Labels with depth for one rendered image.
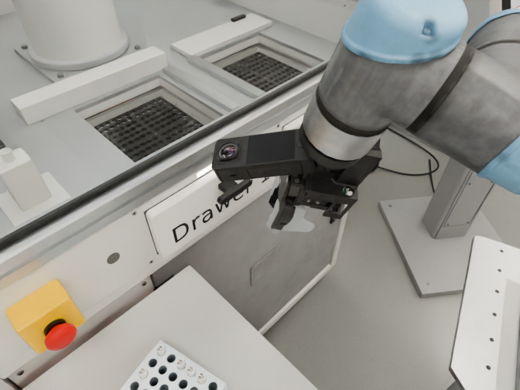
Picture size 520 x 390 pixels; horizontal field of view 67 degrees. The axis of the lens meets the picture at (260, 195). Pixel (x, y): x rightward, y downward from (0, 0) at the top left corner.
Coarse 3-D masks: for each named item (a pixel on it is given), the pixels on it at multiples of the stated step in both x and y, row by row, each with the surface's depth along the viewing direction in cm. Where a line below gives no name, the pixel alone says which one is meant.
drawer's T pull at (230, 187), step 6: (246, 180) 68; (222, 186) 67; (228, 186) 67; (234, 186) 67; (240, 186) 67; (246, 186) 68; (228, 192) 66; (234, 192) 66; (240, 192) 67; (222, 198) 65; (228, 198) 65; (222, 204) 65
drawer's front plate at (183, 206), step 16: (208, 176) 66; (272, 176) 80; (192, 192) 64; (208, 192) 67; (256, 192) 78; (160, 208) 61; (176, 208) 63; (192, 208) 66; (208, 208) 69; (224, 208) 73; (160, 224) 62; (176, 224) 65; (192, 224) 68; (208, 224) 72; (160, 240) 64
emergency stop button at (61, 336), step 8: (56, 328) 51; (64, 328) 51; (72, 328) 52; (48, 336) 50; (56, 336) 50; (64, 336) 51; (72, 336) 52; (48, 344) 50; (56, 344) 51; (64, 344) 52
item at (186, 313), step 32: (160, 288) 70; (192, 288) 70; (128, 320) 66; (160, 320) 66; (192, 320) 66; (224, 320) 66; (96, 352) 62; (128, 352) 62; (192, 352) 62; (224, 352) 62; (256, 352) 62; (32, 384) 59; (64, 384) 59; (96, 384) 59; (256, 384) 59; (288, 384) 59
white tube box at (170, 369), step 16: (176, 352) 58; (160, 368) 57; (176, 368) 57; (128, 384) 55; (144, 384) 55; (160, 384) 55; (176, 384) 55; (192, 384) 55; (208, 384) 55; (224, 384) 55
